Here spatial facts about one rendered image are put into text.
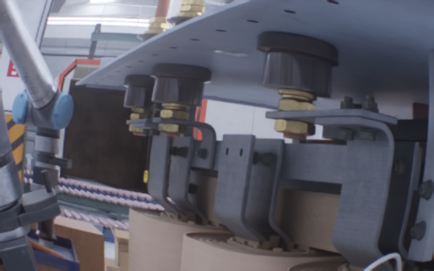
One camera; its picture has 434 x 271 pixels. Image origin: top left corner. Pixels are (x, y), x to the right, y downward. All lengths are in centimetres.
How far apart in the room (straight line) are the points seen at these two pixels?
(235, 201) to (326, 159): 20
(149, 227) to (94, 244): 84
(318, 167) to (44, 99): 88
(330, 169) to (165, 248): 56
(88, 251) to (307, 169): 138
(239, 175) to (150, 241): 41
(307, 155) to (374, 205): 34
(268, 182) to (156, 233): 38
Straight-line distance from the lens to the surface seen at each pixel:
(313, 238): 113
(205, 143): 149
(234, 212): 118
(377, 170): 77
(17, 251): 74
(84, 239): 236
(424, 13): 62
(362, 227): 78
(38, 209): 76
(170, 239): 149
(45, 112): 179
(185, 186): 159
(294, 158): 113
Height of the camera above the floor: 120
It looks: 2 degrees up
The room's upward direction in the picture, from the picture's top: 7 degrees clockwise
